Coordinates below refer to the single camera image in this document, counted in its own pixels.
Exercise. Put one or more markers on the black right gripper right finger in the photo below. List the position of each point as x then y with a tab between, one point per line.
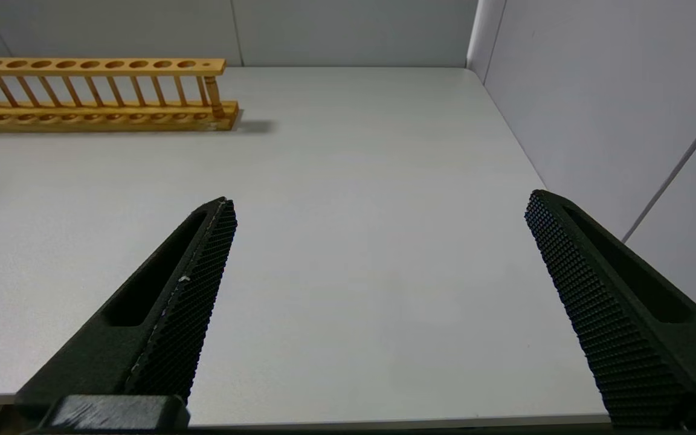
626	326

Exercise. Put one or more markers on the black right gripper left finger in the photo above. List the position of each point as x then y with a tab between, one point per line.
167	326

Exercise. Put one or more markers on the wooden test tube rack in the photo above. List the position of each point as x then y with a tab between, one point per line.
112	119

